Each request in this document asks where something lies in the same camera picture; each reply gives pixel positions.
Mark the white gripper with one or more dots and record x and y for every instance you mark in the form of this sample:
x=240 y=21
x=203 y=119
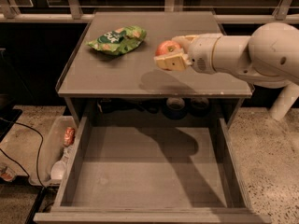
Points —
x=201 y=52

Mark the red apple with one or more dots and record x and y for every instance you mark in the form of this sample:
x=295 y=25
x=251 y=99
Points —
x=167 y=47

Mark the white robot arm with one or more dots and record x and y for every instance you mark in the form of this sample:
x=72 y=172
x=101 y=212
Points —
x=267 y=58

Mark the grey cabinet with counter top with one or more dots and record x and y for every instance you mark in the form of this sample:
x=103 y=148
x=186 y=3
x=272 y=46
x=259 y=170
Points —
x=90 y=74

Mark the open grey top drawer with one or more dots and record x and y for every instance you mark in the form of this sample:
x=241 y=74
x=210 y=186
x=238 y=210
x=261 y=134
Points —
x=154 y=172

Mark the green snack bag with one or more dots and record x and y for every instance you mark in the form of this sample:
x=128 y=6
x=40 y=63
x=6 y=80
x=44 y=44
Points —
x=119 y=42

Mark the dark round container right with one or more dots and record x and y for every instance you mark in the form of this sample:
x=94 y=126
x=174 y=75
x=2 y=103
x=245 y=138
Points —
x=199 y=106

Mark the dark round container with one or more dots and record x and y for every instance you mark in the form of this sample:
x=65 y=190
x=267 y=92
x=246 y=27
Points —
x=199 y=106
x=175 y=108

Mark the dark round container left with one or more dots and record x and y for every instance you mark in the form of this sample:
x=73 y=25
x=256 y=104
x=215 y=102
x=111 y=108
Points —
x=175 y=108

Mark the red snack packet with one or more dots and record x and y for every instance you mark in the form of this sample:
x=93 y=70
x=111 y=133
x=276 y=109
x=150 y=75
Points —
x=69 y=136

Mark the clear plastic storage bin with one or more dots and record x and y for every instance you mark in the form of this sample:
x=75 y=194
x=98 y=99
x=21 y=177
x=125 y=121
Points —
x=51 y=151

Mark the metal window railing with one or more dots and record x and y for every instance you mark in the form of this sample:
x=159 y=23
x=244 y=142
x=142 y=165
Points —
x=74 y=11

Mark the white cup in bin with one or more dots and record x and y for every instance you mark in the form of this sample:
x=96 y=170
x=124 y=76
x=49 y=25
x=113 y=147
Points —
x=57 y=170

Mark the small packet on floor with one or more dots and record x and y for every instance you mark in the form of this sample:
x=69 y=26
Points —
x=6 y=173

